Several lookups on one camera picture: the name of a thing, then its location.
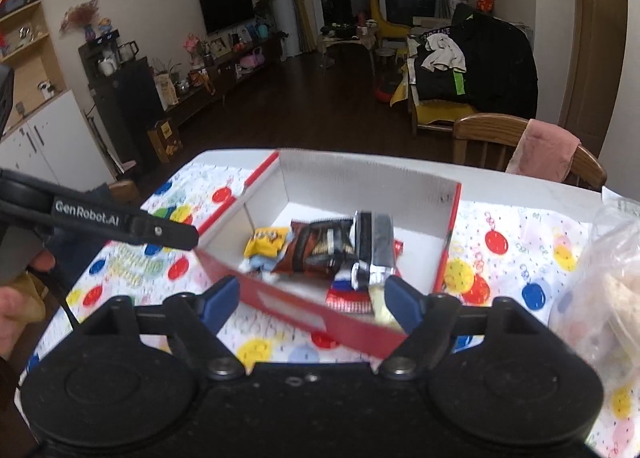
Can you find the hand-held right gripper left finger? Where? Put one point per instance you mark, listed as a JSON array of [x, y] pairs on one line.
[[222, 299]]

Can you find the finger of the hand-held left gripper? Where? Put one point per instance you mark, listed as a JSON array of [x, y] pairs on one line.
[[160, 231]]

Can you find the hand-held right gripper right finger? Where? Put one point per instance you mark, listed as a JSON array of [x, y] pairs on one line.
[[400, 299]]

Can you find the pale yellow snack packet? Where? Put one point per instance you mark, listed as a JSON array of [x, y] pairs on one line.
[[380, 305]]

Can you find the light blue snack packet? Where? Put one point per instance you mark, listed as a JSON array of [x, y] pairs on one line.
[[252, 265]]

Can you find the red white snack packet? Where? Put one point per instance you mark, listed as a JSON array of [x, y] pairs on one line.
[[345, 300]]

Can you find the red cardboard box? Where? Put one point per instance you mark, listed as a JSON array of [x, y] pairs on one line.
[[350, 333]]

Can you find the silver black snack packet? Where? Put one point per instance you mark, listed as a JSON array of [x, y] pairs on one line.
[[372, 243]]

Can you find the orange brown snack packet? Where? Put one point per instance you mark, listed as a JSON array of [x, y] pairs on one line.
[[312, 258]]

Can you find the person's left hand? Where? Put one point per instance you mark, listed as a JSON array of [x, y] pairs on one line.
[[15, 308]]

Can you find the wooden shelf cabinet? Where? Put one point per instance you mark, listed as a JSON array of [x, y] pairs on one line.
[[50, 147]]

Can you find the brown paper bag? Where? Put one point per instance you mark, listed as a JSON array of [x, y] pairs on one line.
[[165, 140]]

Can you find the balloon printed tablecloth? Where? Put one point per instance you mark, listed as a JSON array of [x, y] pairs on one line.
[[505, 248]]

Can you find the dark tall cabinet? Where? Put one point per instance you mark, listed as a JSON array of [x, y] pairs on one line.
[[130, 102]]

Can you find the low television cabinet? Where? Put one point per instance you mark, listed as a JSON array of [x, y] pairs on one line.
[[235, 67]]

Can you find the dried flowers in vase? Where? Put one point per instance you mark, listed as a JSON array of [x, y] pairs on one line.
[[80, 17]]

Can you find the clear plastic bag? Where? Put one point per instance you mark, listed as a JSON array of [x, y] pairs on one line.
[[600, 288]]

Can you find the pink cloth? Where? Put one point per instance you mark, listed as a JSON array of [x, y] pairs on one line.
[[542, 150]]

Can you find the black television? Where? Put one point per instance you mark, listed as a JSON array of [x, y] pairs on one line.
[[225, 5]]

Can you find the white garment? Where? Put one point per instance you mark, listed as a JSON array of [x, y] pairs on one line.
[[442, 55]]

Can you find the black bag with clutter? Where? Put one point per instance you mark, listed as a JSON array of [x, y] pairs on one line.
[[495, 67]]

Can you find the white tower air conditioner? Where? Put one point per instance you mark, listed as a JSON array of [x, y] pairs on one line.
[[287, 12]]

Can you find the coffee table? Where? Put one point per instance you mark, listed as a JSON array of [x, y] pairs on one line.
[[347, 45]]

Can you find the yellow giraffe toy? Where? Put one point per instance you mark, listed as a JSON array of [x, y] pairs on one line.
[[380, 12]]

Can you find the wooden door frame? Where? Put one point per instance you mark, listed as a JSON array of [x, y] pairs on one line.
[[595, 47]]

